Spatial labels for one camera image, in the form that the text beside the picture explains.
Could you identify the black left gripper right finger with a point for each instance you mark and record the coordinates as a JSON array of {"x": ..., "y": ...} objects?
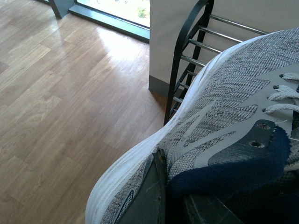
[{"x": 207, "y": 210}]

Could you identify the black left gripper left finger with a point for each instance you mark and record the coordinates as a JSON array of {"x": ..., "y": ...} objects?
[{"x": 147, "y": 206}]

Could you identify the grey mesh sneaker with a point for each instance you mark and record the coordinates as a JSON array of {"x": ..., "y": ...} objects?
[{"x": 235, "y": 137}]

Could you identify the black metal shoe rack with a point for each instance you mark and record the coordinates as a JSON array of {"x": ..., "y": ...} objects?
[{"x": 203, "y": 36}]

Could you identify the dark window frame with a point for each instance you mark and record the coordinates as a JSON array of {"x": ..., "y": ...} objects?
[{"x": 63, "y": 7}]

